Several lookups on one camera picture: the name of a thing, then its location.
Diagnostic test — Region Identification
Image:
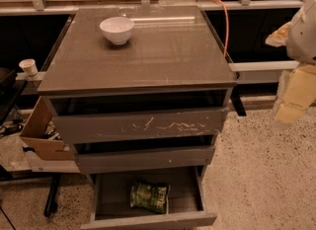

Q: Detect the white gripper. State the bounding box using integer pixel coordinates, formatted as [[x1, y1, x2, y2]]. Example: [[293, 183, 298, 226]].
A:
[[266, 0, 316, 125]]

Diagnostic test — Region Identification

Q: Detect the green jalapeno chip bag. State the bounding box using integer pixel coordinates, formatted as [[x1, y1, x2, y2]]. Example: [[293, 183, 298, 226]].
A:
[[129, 181, 170, 214]]

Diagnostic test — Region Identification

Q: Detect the grey drawer cabinet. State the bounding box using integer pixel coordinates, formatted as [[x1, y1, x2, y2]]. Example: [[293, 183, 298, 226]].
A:
[[37, 4, 238, 175]]

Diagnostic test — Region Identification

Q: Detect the grey bottom drawer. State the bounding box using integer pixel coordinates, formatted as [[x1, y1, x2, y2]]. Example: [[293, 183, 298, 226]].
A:
[[81, 167, 216, 230]]

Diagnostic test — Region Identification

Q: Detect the grey drawer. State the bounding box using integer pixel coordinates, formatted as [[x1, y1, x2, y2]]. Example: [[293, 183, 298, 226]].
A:
[[81, 167, 216, 230], [75, 135, 216, 174], [51, 89, 229, 144]]

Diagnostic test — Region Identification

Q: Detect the grey middle drawer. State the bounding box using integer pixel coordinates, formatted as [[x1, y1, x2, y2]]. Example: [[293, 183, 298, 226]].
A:
[[75, 135, 216, 174]]

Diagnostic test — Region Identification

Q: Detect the grey top drawer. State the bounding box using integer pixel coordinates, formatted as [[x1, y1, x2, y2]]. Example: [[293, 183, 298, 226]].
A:
[[51, 89, 229, 144]]

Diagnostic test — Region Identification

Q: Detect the white ceramic bowl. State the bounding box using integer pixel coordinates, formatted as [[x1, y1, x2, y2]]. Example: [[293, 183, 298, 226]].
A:
[[100, 17, 134, 44]]

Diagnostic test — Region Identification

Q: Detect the white paper cup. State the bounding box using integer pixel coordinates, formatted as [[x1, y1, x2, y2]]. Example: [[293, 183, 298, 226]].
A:
[[19, 59, 39, 77]]

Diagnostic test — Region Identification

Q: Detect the brown cardboard box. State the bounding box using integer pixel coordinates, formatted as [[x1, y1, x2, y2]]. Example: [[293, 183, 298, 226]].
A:
[[20, 97, 74, 161]]

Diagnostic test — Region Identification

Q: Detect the black stand leg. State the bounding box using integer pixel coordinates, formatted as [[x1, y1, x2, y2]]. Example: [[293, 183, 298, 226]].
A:
[[43, 174, 61, 217]]

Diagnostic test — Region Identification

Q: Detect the grey metal rail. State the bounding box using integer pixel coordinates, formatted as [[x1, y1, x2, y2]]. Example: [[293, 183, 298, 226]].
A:
[[229, 60, 298, 84]]

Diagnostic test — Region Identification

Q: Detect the orange cable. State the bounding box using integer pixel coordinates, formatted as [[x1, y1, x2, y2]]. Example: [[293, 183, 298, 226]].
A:
[[212, 0, 230, 58]]

